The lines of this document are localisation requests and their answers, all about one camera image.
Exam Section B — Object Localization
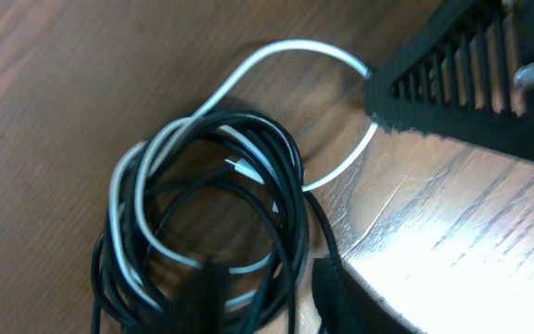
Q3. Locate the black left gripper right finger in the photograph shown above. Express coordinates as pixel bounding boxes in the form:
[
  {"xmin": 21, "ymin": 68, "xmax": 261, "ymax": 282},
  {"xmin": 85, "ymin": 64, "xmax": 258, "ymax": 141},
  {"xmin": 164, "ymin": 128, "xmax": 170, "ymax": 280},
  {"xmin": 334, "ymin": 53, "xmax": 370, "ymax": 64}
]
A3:
[{"xmin": 311, "ymin": 257, "xmax": 414, "ymax": 334}]

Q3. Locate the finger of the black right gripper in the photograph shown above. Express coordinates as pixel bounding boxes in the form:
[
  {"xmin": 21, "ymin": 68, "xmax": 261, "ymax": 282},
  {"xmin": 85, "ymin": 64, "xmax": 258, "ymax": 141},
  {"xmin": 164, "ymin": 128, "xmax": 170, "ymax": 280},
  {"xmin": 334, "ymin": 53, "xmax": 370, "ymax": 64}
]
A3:
[{"xmin": 363, "ymin": 0, "xmax": 534, "ymax": 162}]

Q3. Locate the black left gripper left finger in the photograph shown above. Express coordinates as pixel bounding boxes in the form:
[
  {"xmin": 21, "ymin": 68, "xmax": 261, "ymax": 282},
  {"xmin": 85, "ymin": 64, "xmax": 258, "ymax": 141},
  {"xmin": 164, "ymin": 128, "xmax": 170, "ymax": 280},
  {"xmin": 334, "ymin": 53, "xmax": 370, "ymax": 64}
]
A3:
[{"xmin": 155, "ymin": 262, "xmax": 230, "ymax": 334}]

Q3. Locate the thin black cable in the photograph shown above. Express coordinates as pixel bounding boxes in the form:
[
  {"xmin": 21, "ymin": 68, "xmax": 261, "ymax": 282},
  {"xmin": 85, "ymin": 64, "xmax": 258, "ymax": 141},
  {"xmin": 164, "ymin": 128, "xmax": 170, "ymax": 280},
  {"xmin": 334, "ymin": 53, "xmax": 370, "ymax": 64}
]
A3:
[{"xmin": 89, "ymin": 109, "xmax": 342, "ymax": 334}]

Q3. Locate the white usb cable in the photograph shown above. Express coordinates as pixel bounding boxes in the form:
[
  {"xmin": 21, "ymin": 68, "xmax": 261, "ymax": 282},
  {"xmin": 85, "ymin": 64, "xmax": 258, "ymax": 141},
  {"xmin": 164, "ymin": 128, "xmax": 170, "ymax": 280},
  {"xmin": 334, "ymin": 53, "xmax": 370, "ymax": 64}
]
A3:
[{"xmin": 108, "ymin": 38, "xmax": 379, "ymax": 313}]

